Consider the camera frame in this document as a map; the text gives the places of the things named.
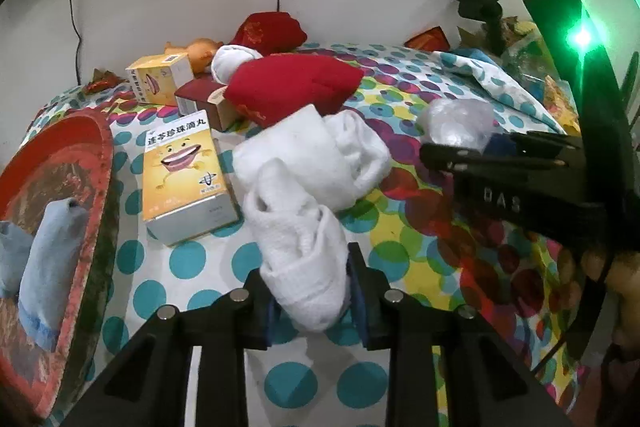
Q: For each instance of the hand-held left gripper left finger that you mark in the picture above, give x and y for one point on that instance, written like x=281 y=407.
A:
x=260 y=307

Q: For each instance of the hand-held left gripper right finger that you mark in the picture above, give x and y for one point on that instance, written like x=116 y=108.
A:
x=367 y=302

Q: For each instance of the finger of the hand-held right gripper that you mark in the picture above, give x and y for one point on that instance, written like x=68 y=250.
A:
x=475 y=159
x=540 y=141

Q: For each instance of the clear plastic bag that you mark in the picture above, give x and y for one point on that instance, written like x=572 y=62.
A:
x=455 y=122

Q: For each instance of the white sock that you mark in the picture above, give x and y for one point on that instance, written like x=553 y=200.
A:
x=300 y=267
x=320 y=147
x=227 y=59

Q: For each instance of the yellow medicine box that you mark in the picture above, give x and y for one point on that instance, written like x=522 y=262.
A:
x=155 y=79
x=185 y=177

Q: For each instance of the red cloth pouch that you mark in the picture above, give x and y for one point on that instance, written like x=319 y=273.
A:
x=295 y=82
x=265 y=32

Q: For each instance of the maroon carton box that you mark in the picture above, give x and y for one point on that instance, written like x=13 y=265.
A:
x=200 y=99

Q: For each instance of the red round tray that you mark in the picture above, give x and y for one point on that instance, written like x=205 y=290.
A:
x=75 y=147

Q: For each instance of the person's right hand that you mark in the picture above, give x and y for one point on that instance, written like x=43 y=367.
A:
x=625 y=277

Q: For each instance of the blue dotted white cloth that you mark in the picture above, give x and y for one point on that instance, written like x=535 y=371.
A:
x=495 y=82

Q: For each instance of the polka dot tablecloth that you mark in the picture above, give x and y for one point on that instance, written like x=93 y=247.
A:
x=425 y=227

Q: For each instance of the colourful plastic packaging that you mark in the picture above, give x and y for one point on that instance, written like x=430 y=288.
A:
x=525 y=52

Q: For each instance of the red packet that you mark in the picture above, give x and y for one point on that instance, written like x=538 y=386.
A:
x=426 y=39

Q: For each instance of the light blue sock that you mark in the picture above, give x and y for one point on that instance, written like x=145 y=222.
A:
x=12 y=257
x=50 y=257

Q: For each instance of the rolled white sock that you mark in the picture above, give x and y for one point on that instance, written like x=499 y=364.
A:
x=227 y=59

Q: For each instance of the orange rubber toy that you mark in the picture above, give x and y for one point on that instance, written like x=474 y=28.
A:
x=202 y=52

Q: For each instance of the red candy wrapper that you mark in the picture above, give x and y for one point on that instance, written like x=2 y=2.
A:
x=102 y=81

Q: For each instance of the black clamp mount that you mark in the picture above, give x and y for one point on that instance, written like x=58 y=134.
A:
x=477 y=2

